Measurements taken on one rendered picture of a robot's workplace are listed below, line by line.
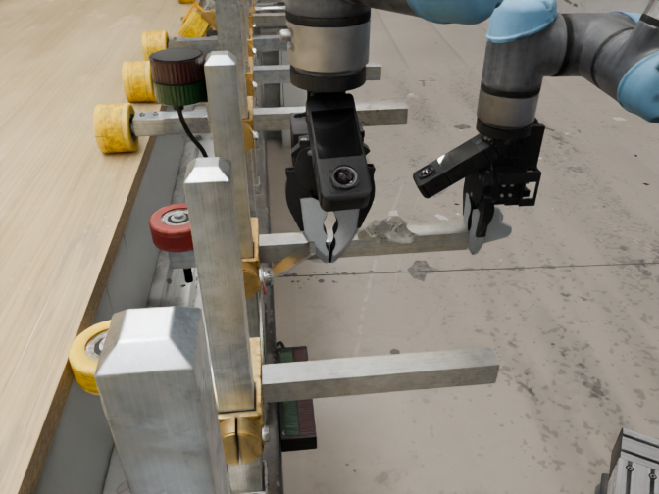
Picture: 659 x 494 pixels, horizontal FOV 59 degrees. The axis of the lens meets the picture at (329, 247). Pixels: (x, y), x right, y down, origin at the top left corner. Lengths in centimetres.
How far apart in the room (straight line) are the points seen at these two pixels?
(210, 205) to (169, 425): 25
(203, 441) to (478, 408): 158
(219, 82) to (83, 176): 38
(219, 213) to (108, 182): 52
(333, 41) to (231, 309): 25
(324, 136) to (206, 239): 14
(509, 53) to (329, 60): 30
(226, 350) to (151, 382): 33
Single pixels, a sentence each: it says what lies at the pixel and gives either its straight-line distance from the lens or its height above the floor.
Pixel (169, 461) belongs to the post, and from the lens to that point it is 26.
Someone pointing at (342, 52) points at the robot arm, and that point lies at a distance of 53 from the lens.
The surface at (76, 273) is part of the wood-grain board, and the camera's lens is 77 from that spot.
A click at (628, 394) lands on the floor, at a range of 198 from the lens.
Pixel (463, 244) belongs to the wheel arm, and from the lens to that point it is 89.
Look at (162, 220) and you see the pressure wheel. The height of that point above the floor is 91.
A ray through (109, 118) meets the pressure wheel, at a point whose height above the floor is 97.
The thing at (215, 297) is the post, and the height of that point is 100.
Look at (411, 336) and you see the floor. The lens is 197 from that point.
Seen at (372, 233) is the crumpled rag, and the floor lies 87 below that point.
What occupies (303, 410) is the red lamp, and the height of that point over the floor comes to 70.
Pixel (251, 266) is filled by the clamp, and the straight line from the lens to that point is 78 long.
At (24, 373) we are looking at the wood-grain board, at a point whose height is 90.
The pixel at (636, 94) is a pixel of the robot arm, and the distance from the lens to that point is 68.
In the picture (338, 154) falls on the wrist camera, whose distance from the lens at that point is 52.
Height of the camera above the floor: 132
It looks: 34 degrees down
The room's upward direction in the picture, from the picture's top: straight up
